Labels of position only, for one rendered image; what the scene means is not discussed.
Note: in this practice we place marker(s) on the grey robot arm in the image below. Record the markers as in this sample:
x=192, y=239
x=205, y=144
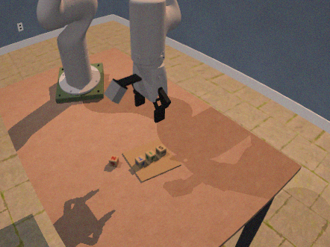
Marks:
x=149, y=25

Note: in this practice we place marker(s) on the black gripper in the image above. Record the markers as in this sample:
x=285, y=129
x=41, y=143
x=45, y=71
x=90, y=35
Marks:
x=153, y=84

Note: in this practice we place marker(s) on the tan flat mat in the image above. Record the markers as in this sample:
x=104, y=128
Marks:
x=156, y=167

